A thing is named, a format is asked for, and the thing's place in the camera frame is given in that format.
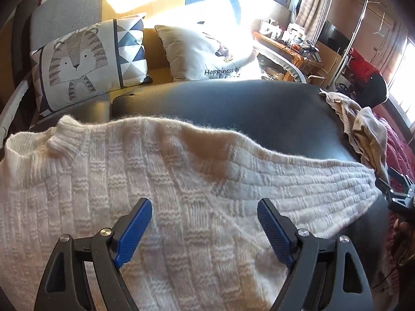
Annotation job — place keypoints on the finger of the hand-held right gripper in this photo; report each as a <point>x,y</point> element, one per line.
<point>402,178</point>
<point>384,189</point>

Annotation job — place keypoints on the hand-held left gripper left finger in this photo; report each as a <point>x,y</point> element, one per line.
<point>133,233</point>

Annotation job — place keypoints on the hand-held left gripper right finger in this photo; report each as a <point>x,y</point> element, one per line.
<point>275,233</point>

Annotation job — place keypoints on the cream knitted sweater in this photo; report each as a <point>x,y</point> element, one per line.
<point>194,175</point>

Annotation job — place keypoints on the person's right hand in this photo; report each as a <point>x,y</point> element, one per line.
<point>405,236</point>

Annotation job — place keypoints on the bed with pink ruffled bedspread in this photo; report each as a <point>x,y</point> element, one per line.
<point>402,155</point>

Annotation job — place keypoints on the tan smooth garment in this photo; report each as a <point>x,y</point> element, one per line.
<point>369,132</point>

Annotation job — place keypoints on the beige ribbed knit garment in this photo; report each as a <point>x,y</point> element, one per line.
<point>340,110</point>

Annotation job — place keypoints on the small window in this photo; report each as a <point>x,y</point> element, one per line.
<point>405,84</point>

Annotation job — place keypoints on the light wooden cabinet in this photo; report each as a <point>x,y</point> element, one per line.
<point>330,61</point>

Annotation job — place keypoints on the metal pole stand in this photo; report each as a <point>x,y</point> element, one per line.
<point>357,29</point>

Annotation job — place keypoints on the black television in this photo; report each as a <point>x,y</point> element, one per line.
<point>334,34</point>

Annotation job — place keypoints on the tiger print cushion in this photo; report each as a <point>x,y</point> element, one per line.
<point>74,64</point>

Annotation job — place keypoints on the wooden desk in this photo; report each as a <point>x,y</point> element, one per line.
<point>275,43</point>

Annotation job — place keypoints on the white deer print cushion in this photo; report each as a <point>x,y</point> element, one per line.
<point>188,55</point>

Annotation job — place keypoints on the clutter of small desk items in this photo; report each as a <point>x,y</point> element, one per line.
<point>275,30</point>

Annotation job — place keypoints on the beige patterned curtain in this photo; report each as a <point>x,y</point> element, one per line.
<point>311,3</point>

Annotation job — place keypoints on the grey yellow blue sofa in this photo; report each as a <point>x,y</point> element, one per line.
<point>64,9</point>

